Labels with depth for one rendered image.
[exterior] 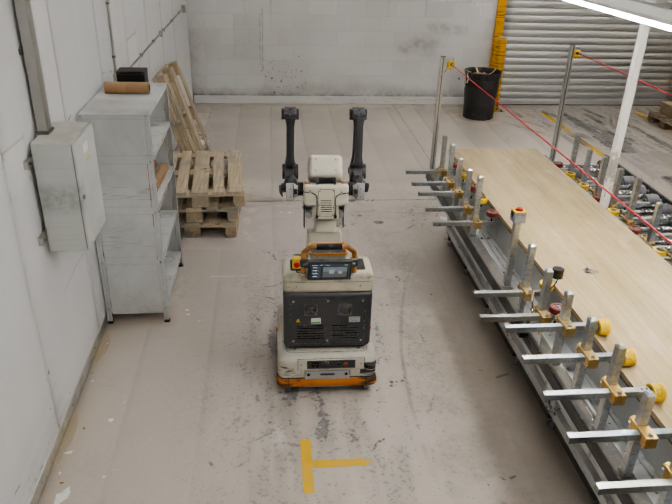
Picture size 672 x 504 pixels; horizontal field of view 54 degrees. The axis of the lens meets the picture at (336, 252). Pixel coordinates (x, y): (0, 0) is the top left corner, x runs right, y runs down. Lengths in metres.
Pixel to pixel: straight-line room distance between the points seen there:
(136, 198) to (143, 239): 0.30
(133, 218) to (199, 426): 1.49
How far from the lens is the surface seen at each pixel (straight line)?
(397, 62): 10.93
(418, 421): 4.13
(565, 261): 4.17
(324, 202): 4.05
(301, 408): 4.16
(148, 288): 4.90
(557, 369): 3.54
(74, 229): 3.76
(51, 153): 3.62
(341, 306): 4.02
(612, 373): 3.02
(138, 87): 4.91
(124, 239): 4.75
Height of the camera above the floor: 2.70
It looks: 27 degrees down
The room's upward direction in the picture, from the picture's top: 2 degrees clockwise
